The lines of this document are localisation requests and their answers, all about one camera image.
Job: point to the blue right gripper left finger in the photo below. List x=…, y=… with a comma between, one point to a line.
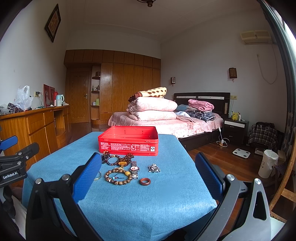
x=86, y=177

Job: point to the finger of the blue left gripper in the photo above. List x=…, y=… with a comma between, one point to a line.
x=29, y=151
x=7, y=143

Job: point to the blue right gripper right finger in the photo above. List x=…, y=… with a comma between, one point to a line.
x=212, y=178

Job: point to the thin silver bangle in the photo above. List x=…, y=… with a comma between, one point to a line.
x=98, y=177

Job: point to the reddish brown ring bangle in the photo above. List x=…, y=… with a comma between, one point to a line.
x=145, y=181

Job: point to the wooden sideboard cabinet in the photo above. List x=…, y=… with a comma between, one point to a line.
x=49, y=127

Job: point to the white bathroom scale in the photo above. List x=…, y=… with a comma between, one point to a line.
x=241, y=153

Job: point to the white plastic bag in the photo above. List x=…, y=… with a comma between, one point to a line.
x=23, y=98

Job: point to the bed with pink cover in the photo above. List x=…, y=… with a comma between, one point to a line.
x=191, y=135

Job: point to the dark nightstand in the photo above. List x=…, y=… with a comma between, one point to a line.
x=236, y=131

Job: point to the white trash bin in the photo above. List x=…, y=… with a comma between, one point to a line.
x=269, y=160

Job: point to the blue table cloth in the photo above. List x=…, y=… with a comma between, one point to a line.
x=176, y=197

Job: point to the plaid folded clothes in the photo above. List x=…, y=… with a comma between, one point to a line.
x=201, y=115

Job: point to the light blue electric kettle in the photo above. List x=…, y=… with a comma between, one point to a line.
x=59, y=99

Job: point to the red metal tin box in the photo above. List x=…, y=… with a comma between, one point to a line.
x=137, y=140

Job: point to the yellow pikachu toy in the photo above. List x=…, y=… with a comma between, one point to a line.
x=235, y=116

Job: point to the plaid bag on chair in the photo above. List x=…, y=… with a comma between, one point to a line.
x=263, y=134

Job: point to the red thermos bottle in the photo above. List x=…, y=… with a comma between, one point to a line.
x=55, y=97

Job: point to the pink folded clothes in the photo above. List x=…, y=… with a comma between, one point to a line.
x=200, y=105

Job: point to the lower pink folded quilt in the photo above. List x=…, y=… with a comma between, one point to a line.
x=151, y=115

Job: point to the pink folded quilt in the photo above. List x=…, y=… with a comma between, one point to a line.
x=151, y=103
x=151, y=115

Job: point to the dark wooden headboard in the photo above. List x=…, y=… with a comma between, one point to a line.
x=220, y=100

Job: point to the wooden door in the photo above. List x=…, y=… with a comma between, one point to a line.
x=78, y=92

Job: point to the upper pink folded quilt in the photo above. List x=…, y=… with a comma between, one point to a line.
x=151, y=103

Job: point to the wooden wardrobe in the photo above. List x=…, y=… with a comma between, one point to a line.
x=114, y=77

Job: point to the spotted yellow rolled blanket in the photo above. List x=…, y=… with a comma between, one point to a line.
x=154, y=92

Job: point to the ceiling lamp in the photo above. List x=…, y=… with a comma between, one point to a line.
x=149, y=3

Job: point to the red picture frame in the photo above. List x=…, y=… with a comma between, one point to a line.
x=48, y=93

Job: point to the brown wall calendar box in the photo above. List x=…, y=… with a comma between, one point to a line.
x=232, y=73

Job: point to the framed wall picture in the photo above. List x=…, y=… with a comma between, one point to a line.
x=53, y=23

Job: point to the wall air conditioner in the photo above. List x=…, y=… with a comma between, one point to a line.
x=256, y=37

